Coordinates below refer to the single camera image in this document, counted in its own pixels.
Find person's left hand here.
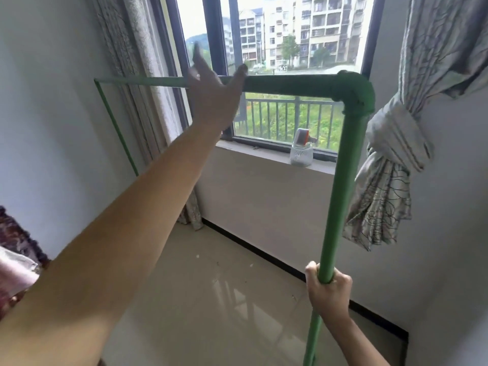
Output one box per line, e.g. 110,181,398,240
186,42,249,132

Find person's right hand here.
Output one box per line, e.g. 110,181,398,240
304,261,354,318

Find green pipe rack frame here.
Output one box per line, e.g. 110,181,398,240
94,70,376,366

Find person's left forearm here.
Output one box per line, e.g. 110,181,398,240
0,124,231,366

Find person's right forearm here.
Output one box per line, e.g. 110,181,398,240
314,309,394,366

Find black baseboard strip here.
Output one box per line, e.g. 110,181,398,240
201,218,409,341

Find grey balcony railing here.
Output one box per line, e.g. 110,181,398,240
233,92,344,153

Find apartment buildings outside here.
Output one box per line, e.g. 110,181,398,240
223,0,376,71

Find grey window sill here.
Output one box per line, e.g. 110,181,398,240
215,139,338,176

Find glass jar with orange lid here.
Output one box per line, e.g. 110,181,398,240
290,128,318,167

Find grey patterned hanging curtain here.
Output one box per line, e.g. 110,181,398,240
89,0,204,231

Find knotted leaf print curtain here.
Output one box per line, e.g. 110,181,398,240
342,0,488,252

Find dark floral blanket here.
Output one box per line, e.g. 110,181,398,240
0,206,51,271

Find pink white cloth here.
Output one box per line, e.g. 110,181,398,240
0,246,41,321

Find dark window frame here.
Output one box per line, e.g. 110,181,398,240
150,0,387,155

